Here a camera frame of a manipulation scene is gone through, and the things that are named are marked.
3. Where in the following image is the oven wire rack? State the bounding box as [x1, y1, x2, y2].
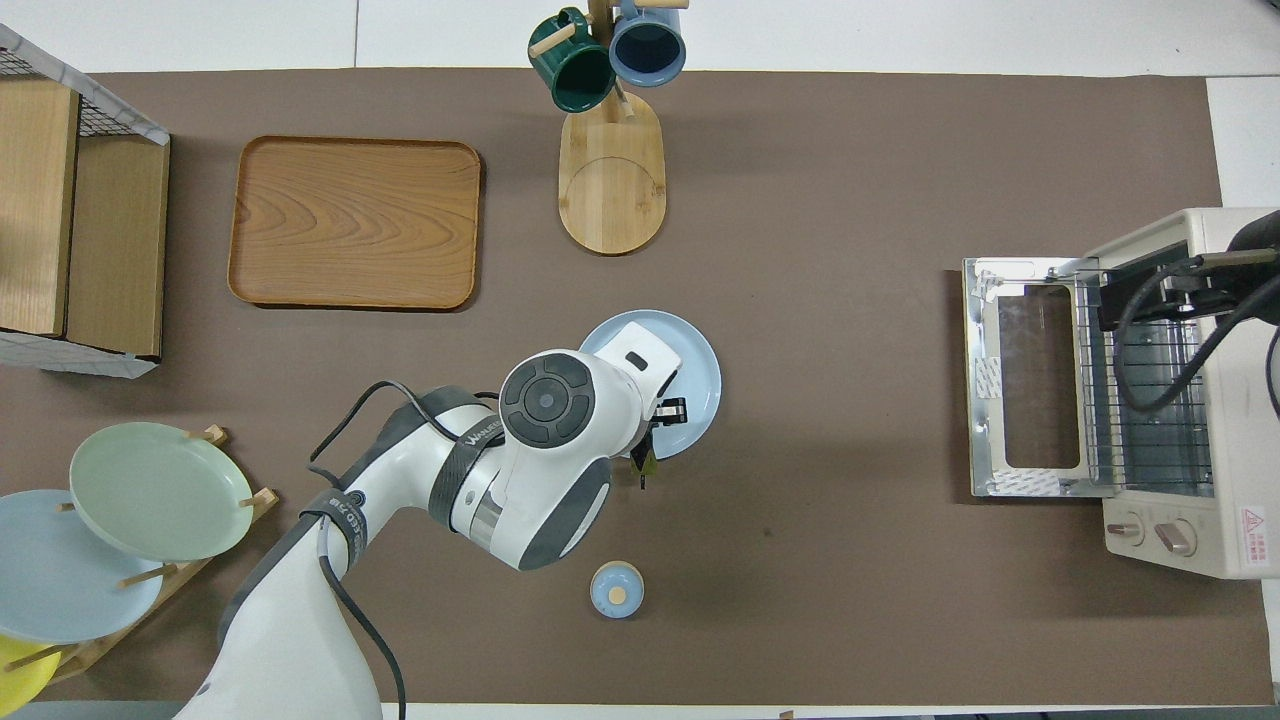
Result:
[1075, 280, 1216, 491]

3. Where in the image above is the wooden serving tray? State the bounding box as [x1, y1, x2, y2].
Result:
[227, 135, 483, 311]

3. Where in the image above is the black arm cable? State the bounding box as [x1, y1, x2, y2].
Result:
[305, 380, 506, 720]
[1113, 260, 1280, 413]

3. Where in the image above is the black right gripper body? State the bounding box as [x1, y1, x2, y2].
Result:
[1150, 265, 1241, 319]

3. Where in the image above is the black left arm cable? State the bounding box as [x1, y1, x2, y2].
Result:
[305, 380, 506, 720]

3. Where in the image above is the yellow plate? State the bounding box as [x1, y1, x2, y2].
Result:
[0, 635, 59, 706]

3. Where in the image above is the pale green plate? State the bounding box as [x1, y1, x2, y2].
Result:
[69, 421, 255, 563]

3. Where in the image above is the wooden plate rack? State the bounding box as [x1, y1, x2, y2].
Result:
[0, 425, 279, 686]

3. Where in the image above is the dark green mug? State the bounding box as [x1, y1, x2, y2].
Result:
[528, 8, 616, 113]

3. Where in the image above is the cream toaster oven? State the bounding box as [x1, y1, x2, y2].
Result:
[1085, 207, 1280, 581]

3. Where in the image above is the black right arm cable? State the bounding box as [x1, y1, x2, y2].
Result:
[1113, 260, 1280, 413]

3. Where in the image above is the blue grey mug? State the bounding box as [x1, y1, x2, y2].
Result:
[608, 0, 688, 88]

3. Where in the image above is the brown table mat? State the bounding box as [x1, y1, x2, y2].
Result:
[0, 68, 1276, 706]

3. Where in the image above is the wooden mug tree stand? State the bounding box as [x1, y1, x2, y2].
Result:
[528, 0, 691, 256]

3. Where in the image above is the light blue racked plate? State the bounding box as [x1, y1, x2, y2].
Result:
[0, 489, 166, 645]

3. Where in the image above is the oven glass door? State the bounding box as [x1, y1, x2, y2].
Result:
[963, 257, 1103, 498]

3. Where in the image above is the wire and wood shelf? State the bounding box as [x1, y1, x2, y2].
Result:
[0, 22, 171, 379]

